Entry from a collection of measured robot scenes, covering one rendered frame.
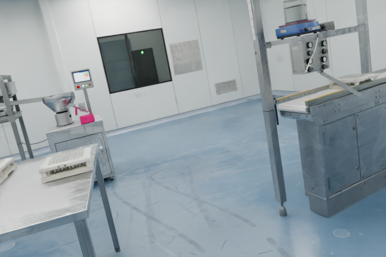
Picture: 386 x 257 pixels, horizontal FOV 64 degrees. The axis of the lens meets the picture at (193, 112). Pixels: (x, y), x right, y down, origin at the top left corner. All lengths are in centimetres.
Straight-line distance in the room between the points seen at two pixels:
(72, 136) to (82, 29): 326
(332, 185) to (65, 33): 549
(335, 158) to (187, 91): 498
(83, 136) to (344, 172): 272
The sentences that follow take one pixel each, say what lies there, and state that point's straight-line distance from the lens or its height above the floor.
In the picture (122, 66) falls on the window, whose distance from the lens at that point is 662.
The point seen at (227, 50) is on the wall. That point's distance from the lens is 739.
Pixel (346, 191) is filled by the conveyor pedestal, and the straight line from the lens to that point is 257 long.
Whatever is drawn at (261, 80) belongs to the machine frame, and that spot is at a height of 105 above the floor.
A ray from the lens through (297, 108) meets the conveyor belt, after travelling 213.
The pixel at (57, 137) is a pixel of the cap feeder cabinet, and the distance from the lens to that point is 378.
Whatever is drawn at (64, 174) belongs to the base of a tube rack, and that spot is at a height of 84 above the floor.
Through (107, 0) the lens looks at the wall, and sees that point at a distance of 676.
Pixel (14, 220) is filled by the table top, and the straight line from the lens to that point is 138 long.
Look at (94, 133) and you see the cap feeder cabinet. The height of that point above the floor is 62.
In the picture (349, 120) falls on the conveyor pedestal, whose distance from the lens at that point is 247.
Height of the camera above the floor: 129
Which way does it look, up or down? 10 degrees down
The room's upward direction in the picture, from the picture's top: 10 degrees counter-clockwise
